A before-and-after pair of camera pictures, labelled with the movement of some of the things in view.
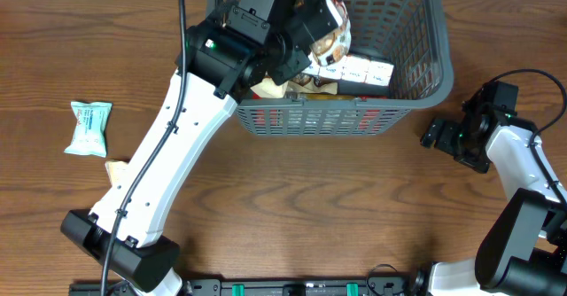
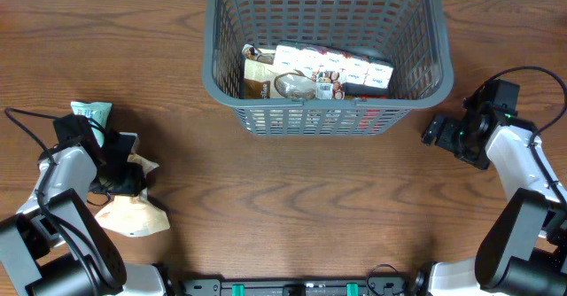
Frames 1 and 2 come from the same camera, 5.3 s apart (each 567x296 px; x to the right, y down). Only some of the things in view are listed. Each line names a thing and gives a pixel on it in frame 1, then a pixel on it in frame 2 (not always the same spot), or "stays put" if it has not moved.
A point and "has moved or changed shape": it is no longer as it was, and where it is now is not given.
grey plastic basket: [406, 21] stays put
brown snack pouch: [310, 83] has moved or changed shape
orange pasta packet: [324, 97] -> [317, 120]
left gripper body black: [287, 61] -> [119, 175]
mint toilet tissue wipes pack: [89, 136] stays put
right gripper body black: [441, 136] stays put
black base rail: [267, 286] stays put
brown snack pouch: [332, 48] -> [261, 82]
